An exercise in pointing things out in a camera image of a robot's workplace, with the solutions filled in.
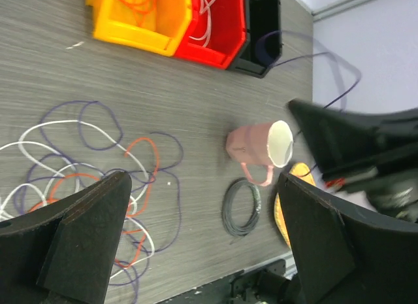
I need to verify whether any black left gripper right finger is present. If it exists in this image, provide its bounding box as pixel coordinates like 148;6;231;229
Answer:
278;173;417;303

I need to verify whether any pink white mug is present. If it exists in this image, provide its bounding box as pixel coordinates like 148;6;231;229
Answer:
225;120;294;186

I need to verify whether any tangled cable pile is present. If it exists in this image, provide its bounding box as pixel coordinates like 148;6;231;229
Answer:
0;100;184;304

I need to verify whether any aluminium corner post right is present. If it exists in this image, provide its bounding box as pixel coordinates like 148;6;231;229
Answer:
312;0;375;22

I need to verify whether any black plastic bin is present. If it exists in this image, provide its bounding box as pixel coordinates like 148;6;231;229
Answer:
228;0;282;78

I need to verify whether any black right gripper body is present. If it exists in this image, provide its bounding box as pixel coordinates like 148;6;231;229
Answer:
365;173;417;222

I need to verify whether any purple thin cable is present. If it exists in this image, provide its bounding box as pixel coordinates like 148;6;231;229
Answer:
254;29;362;177

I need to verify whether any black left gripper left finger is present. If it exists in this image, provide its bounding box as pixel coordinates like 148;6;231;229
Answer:
1;171;131;303

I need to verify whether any orange woven mat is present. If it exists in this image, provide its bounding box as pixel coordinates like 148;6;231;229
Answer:
273;162;317;248

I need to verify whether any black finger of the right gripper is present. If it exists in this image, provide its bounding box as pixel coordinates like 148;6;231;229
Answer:
288;99;417;186

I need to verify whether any white thin cable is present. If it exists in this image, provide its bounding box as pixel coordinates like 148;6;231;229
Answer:
188;0;225;48

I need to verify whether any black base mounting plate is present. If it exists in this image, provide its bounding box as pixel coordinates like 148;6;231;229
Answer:
160;258;290;304

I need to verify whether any red plastic bin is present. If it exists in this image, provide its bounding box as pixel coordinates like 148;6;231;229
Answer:
174;0;246;69

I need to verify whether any yellow plastic bin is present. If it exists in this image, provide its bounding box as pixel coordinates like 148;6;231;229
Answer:
86;0;192;57

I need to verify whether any grey coiled cable ring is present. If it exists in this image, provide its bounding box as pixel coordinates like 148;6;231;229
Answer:
221;178;262;245

